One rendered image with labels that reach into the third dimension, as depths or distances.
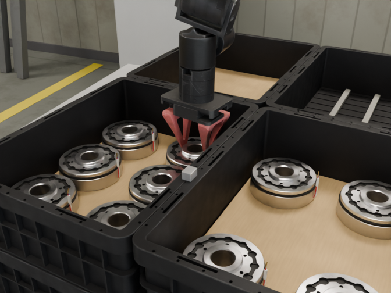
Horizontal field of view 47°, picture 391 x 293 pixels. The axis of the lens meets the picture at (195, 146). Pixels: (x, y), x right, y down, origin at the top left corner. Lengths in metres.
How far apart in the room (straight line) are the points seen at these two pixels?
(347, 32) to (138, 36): 1.37
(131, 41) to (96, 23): 0.99
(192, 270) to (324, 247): 0.25
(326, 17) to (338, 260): 2.66
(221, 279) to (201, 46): 0.36
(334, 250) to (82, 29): 3.55
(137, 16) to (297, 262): 2.42
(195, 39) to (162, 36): 2.17
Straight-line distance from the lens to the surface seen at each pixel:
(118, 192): 0.73
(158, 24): 2.83
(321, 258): 0.63
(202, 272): 0.45
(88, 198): 0.73
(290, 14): 3.23
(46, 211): 0.55
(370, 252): 0.66
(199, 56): 0.67
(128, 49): 2.99
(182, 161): 0.74
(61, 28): 4.14
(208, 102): 0.71
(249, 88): 1.12
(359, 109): 1.07
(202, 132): 0.71
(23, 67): 3.69
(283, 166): 0.73
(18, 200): 0.58
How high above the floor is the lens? 1.25
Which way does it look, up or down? 30 degrees down
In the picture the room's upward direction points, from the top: straight up
